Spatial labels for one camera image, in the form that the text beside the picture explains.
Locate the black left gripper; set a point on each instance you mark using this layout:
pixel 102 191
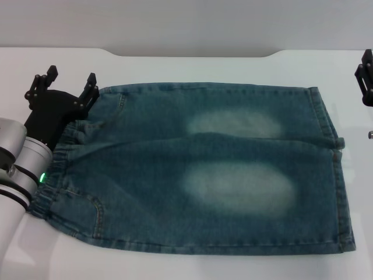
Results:
pixel 51 111

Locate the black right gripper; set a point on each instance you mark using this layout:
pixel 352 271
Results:
pixel 369 102

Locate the blue denim shorts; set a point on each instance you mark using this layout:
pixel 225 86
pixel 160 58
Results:
pixel 163 175

